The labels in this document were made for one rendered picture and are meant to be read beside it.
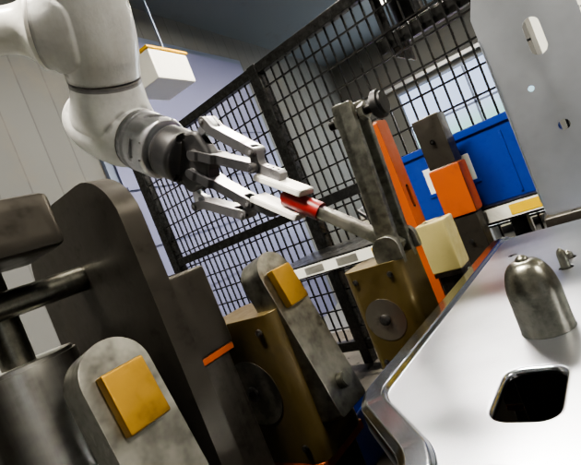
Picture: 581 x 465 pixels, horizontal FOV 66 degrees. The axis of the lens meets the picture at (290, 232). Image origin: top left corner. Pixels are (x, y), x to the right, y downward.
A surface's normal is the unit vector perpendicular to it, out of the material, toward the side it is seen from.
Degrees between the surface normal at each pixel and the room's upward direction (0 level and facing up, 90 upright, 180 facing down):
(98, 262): 90
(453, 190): 90
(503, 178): 90
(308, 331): 78
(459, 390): 0
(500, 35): 90
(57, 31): 121
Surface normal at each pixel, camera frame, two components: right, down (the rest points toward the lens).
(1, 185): 0.81, -0.32
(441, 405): -0.37, -0.93
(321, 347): 0.64, -0.47
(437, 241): -0.57, 0.25
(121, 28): 0.85, 0.28
